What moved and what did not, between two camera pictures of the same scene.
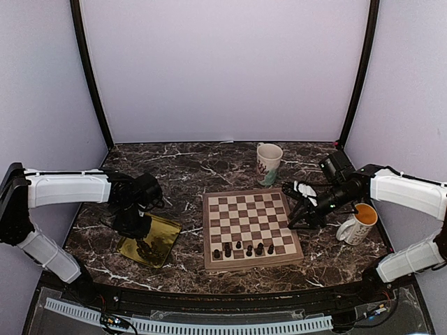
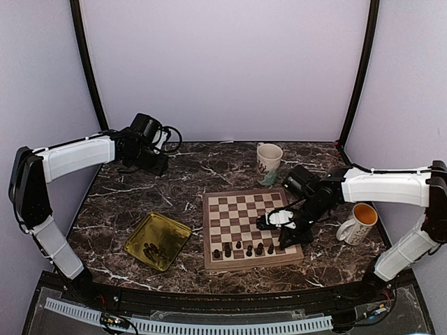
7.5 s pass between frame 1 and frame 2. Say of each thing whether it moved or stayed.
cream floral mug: stayed
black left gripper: moved
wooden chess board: stayed
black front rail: stayed
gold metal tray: moved
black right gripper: moved
